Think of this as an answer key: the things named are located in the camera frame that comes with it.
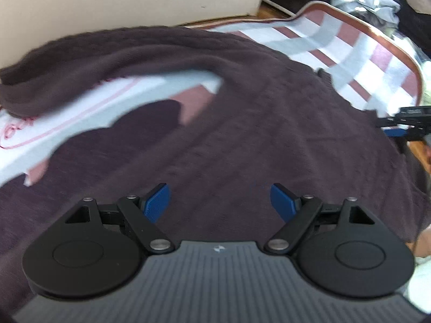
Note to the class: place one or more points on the grey clothes pile background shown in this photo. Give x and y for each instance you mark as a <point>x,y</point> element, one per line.
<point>389,16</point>

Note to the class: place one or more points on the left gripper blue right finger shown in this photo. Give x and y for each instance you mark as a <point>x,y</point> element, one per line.
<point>298,214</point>

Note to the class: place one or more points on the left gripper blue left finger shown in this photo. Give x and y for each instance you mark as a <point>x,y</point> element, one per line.
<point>140,215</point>

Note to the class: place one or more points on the dark brown cable-knit sweater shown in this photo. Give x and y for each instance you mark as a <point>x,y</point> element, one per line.
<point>273,120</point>

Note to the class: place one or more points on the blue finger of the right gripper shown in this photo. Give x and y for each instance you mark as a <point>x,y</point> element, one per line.
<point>391,126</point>

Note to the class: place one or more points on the checkered pink grey rug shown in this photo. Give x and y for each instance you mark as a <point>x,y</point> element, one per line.
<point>369,70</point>

